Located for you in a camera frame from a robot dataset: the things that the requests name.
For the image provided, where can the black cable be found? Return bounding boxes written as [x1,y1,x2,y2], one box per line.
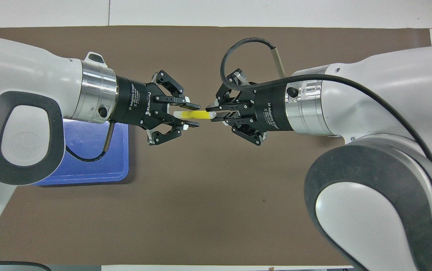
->
[65,122,116,164]
[220,37,432,219]

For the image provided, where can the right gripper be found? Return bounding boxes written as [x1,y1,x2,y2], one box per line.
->
[205,69,295,147]

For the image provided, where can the yellow highlighter pen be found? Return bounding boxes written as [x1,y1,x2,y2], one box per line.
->
[173,110,217,120]

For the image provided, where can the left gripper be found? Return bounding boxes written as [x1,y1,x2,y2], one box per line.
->
[110,70,201,146]

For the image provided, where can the blue plastic tray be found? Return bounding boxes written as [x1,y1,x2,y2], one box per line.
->
[35,118,130,186]

